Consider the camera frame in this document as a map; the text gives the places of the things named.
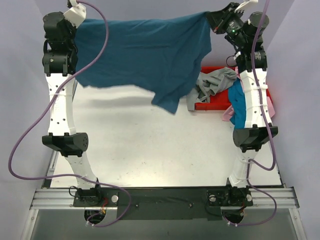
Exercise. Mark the dark teal t shirt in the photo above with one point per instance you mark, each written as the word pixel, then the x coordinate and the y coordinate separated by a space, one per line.
pixel 160 56

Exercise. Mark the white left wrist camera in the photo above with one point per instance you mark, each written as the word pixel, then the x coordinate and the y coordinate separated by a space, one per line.
pixel 76 15

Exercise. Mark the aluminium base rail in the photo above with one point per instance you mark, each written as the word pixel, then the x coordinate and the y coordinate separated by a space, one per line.
pixel 265 198

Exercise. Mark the pink t shirt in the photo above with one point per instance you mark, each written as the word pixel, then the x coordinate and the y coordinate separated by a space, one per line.
pixel 229 113

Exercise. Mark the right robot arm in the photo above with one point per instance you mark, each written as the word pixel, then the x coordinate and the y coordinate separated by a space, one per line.
pixel 251 61

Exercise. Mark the red plastic bin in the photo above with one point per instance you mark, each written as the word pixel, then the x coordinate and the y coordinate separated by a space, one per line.
pixel 219 101

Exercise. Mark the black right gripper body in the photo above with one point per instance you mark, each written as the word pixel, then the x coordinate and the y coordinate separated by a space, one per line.
pixel 217 19

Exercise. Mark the grey t shirt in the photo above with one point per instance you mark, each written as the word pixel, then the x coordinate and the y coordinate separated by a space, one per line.
pixel 210 84

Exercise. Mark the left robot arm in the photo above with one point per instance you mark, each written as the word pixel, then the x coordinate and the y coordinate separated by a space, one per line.
pixel 59 62

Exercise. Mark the bright turquoise t shirt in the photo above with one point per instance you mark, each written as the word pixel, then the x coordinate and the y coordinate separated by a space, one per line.
pixel 236 97

